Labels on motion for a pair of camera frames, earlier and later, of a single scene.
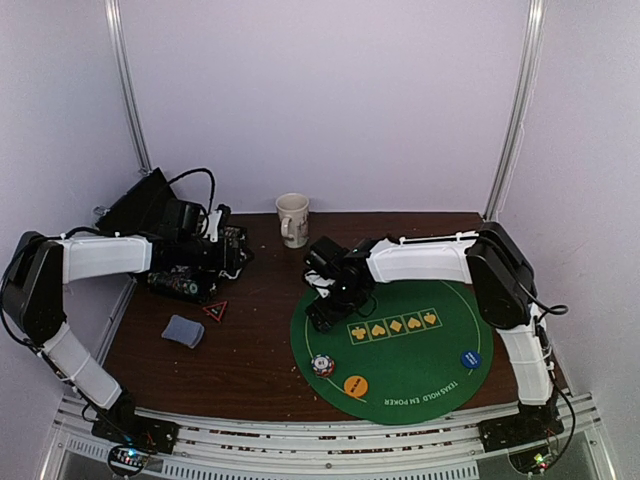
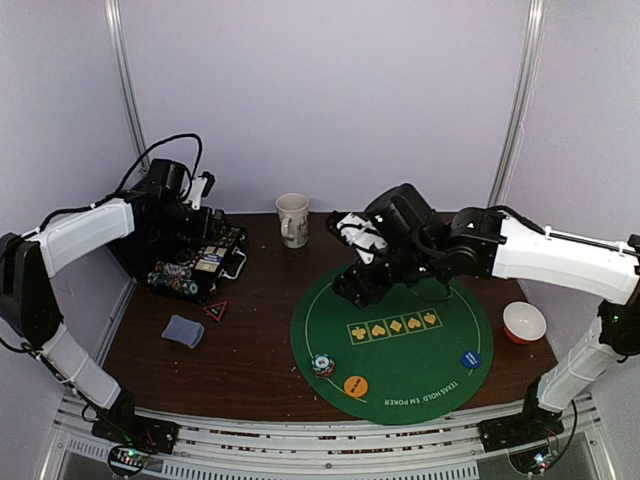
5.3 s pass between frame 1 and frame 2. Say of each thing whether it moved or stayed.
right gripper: moved
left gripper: moved
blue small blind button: stayed
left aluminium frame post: stayed
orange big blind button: stayed
